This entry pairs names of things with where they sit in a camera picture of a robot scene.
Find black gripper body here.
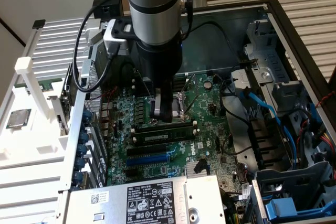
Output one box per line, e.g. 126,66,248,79
135,37,184,124

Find green RAM stick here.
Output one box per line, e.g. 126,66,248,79
13,78,64,91
135,128,196,145

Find silver CPU socket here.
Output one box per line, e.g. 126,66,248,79
149,91,192,125

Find open grey PC case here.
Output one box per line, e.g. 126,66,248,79
61,0,336,224

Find black box device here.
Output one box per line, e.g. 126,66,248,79
93,0,124,22

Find green Dell motherboard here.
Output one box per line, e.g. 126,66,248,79
101,73,253,190

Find black long expansion slot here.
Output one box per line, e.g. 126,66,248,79
127,144,169,158

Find blue slot cover clip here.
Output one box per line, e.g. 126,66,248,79
73,170,85,183
77,143,89,157
75,157,87,172
78,129,90,144
82,109,93,125

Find blue long expansion slot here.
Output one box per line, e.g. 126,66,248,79
125,154,171,167

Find grey metal drive cage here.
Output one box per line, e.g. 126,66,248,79
243,19,312,114

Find silver finned heatsink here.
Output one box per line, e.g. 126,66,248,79
186,160,208,175

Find silver CPU chip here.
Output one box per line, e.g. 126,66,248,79
5,108,32,130

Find grey Dell power supply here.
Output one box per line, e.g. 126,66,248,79
61,173,227,224

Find white parts rack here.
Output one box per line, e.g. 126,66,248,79
0,57,73,163

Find blue plastic drive bay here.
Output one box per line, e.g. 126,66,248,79
250,161,336,224

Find thin wire locking lever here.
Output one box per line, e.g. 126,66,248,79
133,68,153,102

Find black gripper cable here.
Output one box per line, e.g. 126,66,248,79
182,0,242,63

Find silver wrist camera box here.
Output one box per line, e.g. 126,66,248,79
102,18,133,56

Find thick black cable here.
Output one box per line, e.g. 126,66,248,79
224,108,253,128
219,77,250,97

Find silver metal bracket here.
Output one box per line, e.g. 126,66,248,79
230,69,253,96

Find black camera cable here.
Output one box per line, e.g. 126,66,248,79
72,0,129,94

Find graphics card with silver bracket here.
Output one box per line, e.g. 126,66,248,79
47,62,77,138

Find blue SATA cable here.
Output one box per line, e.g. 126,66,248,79
280,123,304,168
243,87,280,126

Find white cable tag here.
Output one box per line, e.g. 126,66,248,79
240,183,253,199

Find red black twisted wire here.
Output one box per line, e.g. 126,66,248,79
314,90,336,109

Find green yellow wire bundle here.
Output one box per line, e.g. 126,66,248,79
227,204,246,224

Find yellow red power wires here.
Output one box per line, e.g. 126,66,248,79
312,129,333,153

